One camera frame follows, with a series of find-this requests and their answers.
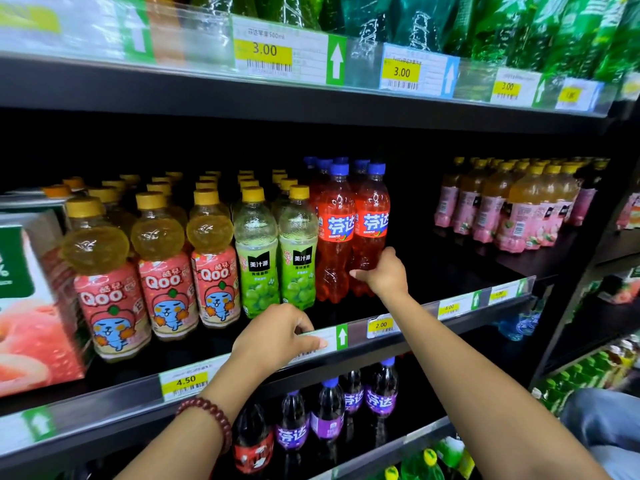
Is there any person's left hand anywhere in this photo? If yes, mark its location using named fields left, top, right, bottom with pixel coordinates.
left=222, top=303, right=329, bottom=390

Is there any person's right hand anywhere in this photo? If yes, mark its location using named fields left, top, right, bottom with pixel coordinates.
left=349, top=247, right=410, bottom=301

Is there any red soda bottle blue cap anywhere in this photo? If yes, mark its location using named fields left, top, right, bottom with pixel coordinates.
left=350, top=163, right=391, bottom=298

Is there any person's left forearm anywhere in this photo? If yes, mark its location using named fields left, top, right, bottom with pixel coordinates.
left=114, top=369, right=268, bottom=480

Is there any person's right forearm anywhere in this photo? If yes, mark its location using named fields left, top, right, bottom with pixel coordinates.
left=384, top=290, right=614, bottom=480

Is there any white price tag green arrow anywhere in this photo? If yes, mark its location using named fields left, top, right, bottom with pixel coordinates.
left=437, top=289, right=483, bottom=320
left=0, top=407, right=57, bottom=456
left=232, top=15, right=348, bottom=87
left=0, top=0, right=156, bottom=65
left=287, top=323, right=349, bottom=366
left=489, top=67, right=547, bottom=108

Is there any group of red soda drinks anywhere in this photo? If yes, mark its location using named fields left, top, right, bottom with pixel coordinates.
left=302, top=156, right=386, bottom=305

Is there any white price tag yellow patch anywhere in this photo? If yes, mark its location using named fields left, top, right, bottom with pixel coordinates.
left=158, top=352, right=234, bottom=402
left=488, top=279, right=529, bottom=306
left=366, top=314, right=401, bottom=340

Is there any purple soda bottle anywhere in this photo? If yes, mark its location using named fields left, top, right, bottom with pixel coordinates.
left=340, top=369, right=365, bottom=416
left=276, top=389, right=311, bottom=452
left=364, top=356, right=400, bottom=420
left=310, top=377, right=346, bottom=441

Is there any group of green grape juice bottles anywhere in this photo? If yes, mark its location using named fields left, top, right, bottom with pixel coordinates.
left=232, top=169, right=319, bottom=319

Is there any dark soda bottle red label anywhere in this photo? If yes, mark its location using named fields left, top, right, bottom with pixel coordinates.
left=233, top=402, right=275, bottom=476

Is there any group of pink label juice bottles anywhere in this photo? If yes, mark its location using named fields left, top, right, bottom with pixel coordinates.
left=42, top=170, right=242, bottom=364

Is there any green bottle yellow cap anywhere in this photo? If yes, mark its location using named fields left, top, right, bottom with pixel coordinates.
left=399, top=448, right=447, bottom=480
left=434, top=437, right=476, bottom=479

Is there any blue drink bottle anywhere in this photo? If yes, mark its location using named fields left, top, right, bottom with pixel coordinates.
left=497, top=295, right=547, bottom=342

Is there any group of peach drink bottles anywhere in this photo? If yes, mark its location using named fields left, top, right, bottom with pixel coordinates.
left=434, top=156, right=612, bottom=255

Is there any black store shelf unit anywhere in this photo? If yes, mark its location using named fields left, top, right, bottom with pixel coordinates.
left=0, top=0, right=640, bottom=480

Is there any white price tag blue arrow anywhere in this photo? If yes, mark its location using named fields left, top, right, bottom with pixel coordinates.
left=378, top=43, right=461, bottom=100
left=554, top=77, right=605, bottom=113

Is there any black side shelf unit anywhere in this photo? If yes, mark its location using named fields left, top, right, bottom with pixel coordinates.
left=529, top=160, right=640, bottom=425

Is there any group of small green bottles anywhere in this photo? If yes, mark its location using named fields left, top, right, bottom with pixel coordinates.
left=530, top=335, right=640, bottom=416

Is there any peach print drink packet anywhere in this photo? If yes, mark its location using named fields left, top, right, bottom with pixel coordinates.
left=597, top=267, right=640, bottom=306

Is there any pink label bottle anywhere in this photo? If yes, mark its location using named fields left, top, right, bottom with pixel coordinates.
left=615, top=192, right=640, bottom=231

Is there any peach juice carton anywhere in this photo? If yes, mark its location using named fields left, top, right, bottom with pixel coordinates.
left=0, top=194, right=97, bottom=398

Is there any row of green soda bottles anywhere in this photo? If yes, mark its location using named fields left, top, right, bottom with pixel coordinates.
left=190, top=0, right=640, bottom=86

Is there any person's blue jeans leg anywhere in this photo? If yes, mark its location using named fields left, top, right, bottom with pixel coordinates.
left=559, top=388, right=640, bottom=480

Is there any orange soda bottle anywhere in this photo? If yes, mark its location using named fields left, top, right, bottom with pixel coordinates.
left=144, top=0, right=187, bottom=66

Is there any dark red bead bracelet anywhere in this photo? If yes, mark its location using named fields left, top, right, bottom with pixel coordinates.
left=175, top=397, right=234, bottom=455

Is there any clear plastic label rail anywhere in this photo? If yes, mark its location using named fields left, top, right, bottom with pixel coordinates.
left=0, top=0, right=622, bottom=118
left=0, top=276, right=537, bottom=458
left=309, top=417, right=457, bottom=480

